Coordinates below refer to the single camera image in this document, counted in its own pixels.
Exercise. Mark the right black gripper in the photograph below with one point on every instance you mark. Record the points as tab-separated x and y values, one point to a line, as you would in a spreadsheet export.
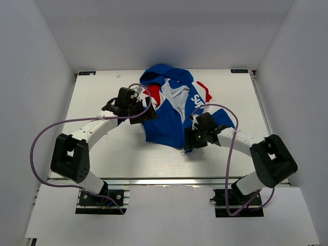
189	133

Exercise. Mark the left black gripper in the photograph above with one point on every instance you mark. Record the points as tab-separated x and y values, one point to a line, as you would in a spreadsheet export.
150	114

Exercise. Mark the blue white red jacket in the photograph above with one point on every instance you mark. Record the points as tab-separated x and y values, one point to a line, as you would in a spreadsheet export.
175	96

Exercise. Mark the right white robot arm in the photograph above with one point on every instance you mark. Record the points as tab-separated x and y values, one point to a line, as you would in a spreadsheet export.
272	160

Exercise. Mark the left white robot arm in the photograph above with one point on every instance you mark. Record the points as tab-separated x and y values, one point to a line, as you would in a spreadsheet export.
71	152

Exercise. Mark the left blue table label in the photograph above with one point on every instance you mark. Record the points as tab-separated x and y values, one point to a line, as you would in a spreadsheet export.
86	73

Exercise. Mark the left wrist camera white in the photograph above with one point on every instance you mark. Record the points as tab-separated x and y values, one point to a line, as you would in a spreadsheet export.
138	90

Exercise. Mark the aluminium front rail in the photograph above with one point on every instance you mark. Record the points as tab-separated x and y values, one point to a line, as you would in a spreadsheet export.
128	182

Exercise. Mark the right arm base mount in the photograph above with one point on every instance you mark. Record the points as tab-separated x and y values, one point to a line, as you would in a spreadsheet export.
252	210

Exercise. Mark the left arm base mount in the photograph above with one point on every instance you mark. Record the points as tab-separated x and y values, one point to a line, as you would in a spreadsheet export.
92	205

